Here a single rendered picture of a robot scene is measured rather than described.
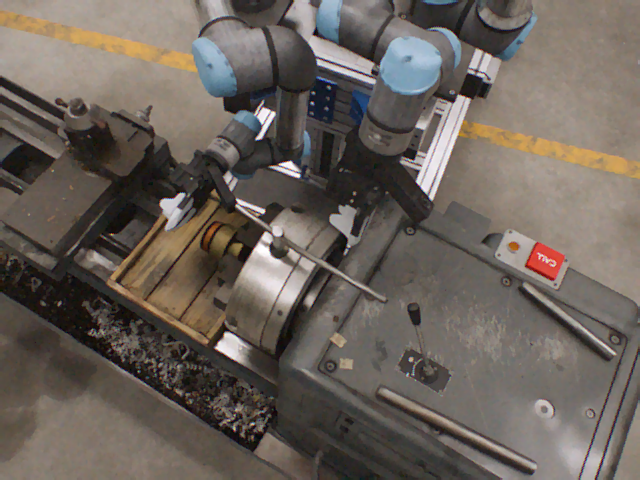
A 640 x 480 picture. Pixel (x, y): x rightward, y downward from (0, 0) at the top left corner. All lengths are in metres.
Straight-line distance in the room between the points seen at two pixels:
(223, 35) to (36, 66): 2.16
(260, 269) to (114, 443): 1.35
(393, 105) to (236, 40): 0.47
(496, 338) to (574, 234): 1.78
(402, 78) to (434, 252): 0.46
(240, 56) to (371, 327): 0.57
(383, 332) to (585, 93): 2.49
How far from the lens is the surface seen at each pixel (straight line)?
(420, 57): 0.81
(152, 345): 1.81
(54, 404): 2.46
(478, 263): 1.18
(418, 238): 1.18
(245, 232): 1.29
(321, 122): 1.83
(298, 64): 1.23
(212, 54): 1.19
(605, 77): 3.53
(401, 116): 0.83
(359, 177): 0.92
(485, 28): 1.40
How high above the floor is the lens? 2.27
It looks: 63 degrees down
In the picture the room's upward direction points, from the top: 8 degrees clockwise
